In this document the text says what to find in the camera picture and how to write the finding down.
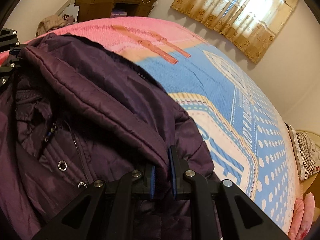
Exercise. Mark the beige curtain centre window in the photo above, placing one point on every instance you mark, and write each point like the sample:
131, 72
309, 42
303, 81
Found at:
251, 25

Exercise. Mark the dark wooden desk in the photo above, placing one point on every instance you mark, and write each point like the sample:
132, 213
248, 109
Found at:
96, 9

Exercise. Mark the grey patterned pillow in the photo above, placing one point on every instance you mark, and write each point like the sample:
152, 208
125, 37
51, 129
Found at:
306, 151

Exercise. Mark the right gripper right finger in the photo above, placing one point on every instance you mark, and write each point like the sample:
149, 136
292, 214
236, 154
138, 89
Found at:
219, 210

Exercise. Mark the blue pink printed bedspread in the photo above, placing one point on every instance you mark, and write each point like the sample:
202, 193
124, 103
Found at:
246, 137

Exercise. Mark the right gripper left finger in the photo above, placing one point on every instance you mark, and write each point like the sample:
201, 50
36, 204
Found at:
104, 210

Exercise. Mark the cream wooden headboard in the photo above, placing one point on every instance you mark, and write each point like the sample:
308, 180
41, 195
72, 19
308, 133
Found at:
303, 186

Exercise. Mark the dark purple padded jacket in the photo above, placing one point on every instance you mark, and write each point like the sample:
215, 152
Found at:
75, 112

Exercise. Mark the folded pink floral blanket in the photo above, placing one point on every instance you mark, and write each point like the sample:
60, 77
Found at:
302, 219

